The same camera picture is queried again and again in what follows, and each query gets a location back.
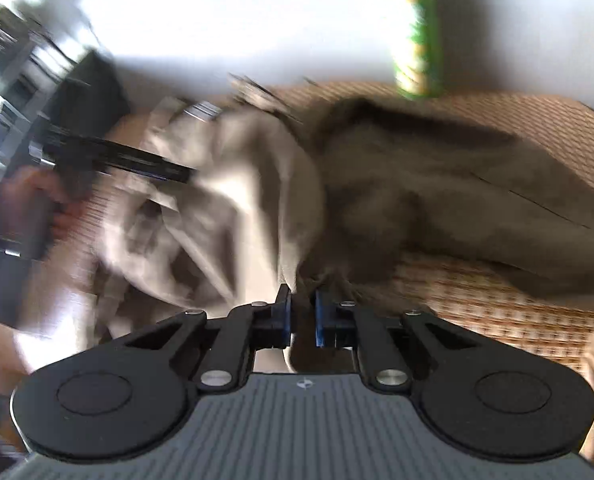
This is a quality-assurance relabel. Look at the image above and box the person's left hand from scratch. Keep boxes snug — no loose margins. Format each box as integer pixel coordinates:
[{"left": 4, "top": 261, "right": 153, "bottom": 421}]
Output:
[{"left": 0, "top": 162, "right": 92, "bottom": 248}]

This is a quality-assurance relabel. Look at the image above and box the dark grey sofa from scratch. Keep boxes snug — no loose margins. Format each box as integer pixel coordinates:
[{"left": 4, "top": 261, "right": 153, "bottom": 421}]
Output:
[{"left": 42, "top": 0, "right": 594, "bottom": 131}]

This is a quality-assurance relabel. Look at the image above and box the olive green jacket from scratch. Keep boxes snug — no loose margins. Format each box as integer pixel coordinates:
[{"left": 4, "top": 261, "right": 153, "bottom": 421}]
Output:
[{"left": 84, "top": 74, "right": 594, "bottom": 376}]

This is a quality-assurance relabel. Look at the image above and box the green chip can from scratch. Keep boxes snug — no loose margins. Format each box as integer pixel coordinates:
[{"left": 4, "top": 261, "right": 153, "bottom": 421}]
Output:
[{"left": 387, "top": 0, "right": 448, "bottom": 101}]

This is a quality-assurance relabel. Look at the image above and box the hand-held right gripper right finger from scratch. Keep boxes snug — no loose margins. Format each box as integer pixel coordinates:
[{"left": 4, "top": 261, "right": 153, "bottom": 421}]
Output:
[{"left": 314, "top": 287, "right": 478, "bottom": 392}]

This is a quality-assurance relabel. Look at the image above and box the woven rattan mat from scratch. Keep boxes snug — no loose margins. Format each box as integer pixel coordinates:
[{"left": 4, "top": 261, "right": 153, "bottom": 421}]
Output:
[{"left": 77, "top": 82, "right": 594, "bottom": 376}]

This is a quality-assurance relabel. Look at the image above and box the black framed storage cabinet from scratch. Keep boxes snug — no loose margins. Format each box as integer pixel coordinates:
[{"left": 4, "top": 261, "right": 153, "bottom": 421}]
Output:
[{"left": 0, "top": 2, "right": 85, "bottom": 181}]

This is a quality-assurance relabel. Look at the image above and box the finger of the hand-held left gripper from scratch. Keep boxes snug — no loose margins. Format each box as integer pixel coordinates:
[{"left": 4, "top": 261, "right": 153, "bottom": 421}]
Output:
[{"left": 29, "top": 127, "right": 198, "bottom": 184}]

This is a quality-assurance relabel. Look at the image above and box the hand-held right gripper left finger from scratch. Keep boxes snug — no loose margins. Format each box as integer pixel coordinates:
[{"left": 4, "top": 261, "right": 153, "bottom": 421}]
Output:
[{"left": 119, "top": 284, "right": 294, "bottom": 392}]

